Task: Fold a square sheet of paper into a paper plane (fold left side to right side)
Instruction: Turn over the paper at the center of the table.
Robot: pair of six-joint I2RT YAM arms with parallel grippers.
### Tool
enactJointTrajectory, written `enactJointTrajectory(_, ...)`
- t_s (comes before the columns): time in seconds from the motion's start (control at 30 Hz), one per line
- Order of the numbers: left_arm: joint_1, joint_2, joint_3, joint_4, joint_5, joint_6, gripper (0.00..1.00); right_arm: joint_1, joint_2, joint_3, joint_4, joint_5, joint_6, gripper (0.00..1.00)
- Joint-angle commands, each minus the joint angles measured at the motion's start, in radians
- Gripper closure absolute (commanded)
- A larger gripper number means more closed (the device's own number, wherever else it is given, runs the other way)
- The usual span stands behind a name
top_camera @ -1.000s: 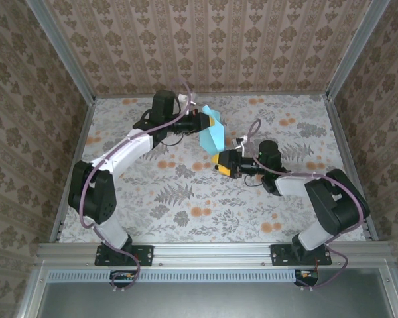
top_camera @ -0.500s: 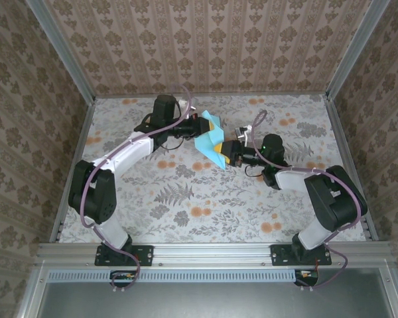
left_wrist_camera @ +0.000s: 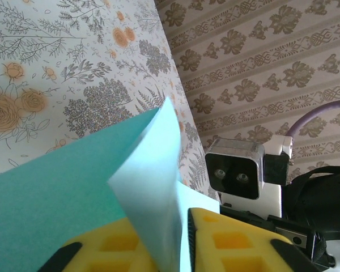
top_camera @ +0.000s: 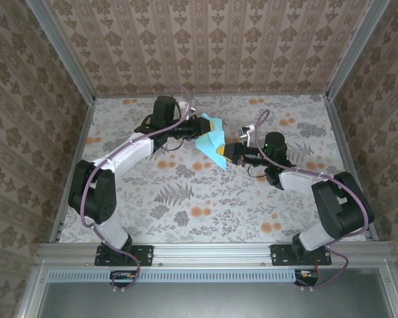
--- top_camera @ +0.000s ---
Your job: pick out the light blue paper sheet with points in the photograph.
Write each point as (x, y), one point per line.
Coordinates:
(212, 142)

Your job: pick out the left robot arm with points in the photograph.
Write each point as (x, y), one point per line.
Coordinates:
(129, 152)

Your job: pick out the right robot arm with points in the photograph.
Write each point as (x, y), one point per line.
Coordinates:
(295, 182)

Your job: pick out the floral patterned table cover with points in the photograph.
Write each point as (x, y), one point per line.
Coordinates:
(252, 212)

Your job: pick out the black connector board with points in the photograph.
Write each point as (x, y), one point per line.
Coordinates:
(306, 275)
(122, 276)

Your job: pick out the grey metal panel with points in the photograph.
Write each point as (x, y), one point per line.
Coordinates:
(212, 301)

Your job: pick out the wide aluminium frame rail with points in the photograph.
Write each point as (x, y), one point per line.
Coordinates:
(212, 255)

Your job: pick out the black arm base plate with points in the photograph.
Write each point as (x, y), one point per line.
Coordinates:
(146, 255)
(278, 255)

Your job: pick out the aluminium frame post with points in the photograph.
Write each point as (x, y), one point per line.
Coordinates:
(62, 49)
(356, 48)

